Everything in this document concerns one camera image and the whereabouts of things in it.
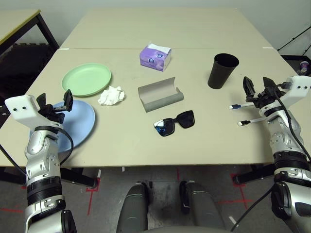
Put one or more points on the black tripod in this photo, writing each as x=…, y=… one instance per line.
x=296, y=37

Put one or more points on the blue plastic plate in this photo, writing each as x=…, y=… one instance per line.
x=80, y=121

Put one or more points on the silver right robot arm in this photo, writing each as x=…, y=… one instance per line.
x=286, y=150

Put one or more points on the grey glasses case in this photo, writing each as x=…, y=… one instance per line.
x=160, y=97

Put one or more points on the purple tissue pack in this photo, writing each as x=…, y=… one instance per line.
x=153, y=59

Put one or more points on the black plastic cup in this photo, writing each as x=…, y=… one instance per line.
x=219, y=75

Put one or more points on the grey robot right leg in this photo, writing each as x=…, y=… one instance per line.
x=204, y=206

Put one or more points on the white paper strip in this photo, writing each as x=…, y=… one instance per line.
x=232, y=220

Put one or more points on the black table base bar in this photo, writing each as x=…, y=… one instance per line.
x=75, y=176
x=255, y=176

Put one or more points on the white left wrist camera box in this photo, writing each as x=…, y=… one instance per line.
x=22, y=106

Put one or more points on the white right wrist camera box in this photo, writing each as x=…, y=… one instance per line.
x=300, y=88

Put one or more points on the small purple white cup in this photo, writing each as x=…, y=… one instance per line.
x=303, y=66

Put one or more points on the green plastic plate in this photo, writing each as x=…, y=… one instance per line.
x=85, y=77

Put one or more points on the black sunglasses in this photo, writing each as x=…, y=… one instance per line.
x=184, y=119

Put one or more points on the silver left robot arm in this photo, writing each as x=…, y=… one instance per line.
x=41, y=155

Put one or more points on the white marker blue cap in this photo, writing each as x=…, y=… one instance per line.
x=243, y=105

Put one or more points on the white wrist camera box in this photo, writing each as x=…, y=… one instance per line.
x=300, y=88
x=22, y=106

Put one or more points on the grey robot left leg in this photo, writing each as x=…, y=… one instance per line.
x=133, y=208

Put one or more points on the grey robot leg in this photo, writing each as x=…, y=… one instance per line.
x=204, y=206
x=133, y=208

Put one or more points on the black framed side table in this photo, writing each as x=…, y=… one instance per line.
x=14, y=23

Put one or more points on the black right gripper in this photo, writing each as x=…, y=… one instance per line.
x=263, y=98

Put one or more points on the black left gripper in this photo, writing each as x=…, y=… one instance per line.
x=52, y=112

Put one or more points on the white tissue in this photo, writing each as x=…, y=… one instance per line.
x=111, y=95

